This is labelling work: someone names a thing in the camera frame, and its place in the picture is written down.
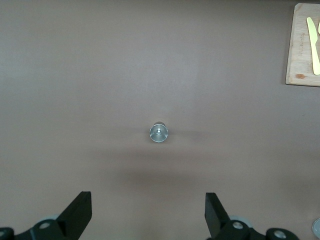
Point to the yellow plastic knife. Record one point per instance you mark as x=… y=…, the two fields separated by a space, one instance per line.
x=312 y=37

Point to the wooden cutting board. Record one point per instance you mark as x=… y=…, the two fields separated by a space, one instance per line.
x=298 y=50

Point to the steel jigger measuring cup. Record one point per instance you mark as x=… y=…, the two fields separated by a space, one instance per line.
x=158 y=132

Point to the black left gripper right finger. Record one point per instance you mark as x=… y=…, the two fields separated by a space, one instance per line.
x=215 y=215

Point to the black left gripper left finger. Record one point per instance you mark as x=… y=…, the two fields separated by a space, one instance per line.
x=75 y=215

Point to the green sleeved bottle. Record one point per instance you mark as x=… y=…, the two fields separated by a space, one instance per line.
x=317 y=226

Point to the yellow plastic fork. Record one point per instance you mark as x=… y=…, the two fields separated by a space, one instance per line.
x=319 y=27

